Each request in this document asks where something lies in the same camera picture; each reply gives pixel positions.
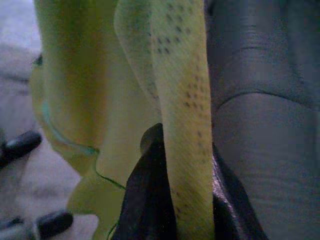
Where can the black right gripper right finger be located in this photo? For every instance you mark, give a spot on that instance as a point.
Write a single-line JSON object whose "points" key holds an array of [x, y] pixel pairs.
{"points": [[232, 207]]}

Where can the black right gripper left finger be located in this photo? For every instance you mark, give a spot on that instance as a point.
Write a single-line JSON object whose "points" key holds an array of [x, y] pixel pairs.
{"points": [[147, 187]]}

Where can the lime green garment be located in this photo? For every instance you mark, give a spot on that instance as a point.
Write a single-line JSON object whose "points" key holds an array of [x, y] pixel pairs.
{"points": [[75, 75]]}

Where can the dark green leather sofa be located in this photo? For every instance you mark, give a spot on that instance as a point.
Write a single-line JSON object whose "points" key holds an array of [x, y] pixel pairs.
{"points": [[262, 137]]}

